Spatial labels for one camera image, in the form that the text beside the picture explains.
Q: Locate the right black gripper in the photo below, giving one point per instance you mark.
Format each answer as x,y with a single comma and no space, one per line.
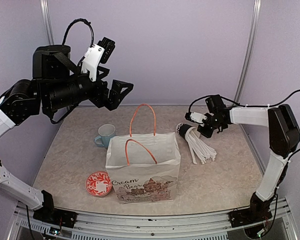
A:
208,133

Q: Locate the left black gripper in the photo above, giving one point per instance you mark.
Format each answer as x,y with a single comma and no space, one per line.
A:
100,99

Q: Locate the black cup holding straws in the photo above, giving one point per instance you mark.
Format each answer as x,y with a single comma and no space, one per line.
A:
183,129

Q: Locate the cream bear paper bag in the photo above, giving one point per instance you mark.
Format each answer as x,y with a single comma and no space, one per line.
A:
144,168

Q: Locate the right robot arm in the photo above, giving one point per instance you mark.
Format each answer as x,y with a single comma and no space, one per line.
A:
279,122

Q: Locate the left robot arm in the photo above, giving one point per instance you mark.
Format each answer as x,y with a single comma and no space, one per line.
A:
58,83

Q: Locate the white wrapped straws bundle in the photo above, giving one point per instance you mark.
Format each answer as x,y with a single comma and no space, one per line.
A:
198,149

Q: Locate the light blue mug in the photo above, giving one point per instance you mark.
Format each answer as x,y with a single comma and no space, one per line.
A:
105,133

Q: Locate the red patterned bowl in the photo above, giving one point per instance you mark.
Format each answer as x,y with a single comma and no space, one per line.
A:
98,184

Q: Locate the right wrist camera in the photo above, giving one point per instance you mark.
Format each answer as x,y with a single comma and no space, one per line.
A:
196,117

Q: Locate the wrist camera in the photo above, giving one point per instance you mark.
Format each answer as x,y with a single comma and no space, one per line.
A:
98,53
196,117

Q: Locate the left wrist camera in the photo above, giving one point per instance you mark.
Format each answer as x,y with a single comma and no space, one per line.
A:
98,53

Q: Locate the right aluminium post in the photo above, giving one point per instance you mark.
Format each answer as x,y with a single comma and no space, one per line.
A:
249,49

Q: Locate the aluminium post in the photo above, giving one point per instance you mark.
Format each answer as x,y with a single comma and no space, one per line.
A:
44,6
249,49

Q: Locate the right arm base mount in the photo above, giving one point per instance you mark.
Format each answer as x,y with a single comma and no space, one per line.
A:
257,211

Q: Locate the left aluminium post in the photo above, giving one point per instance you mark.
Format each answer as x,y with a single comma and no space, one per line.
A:
44,6

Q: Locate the aluminium front rail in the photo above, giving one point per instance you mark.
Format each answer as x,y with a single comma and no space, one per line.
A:
201,226

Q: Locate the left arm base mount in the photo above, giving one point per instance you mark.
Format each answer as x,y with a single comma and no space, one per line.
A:
49,214

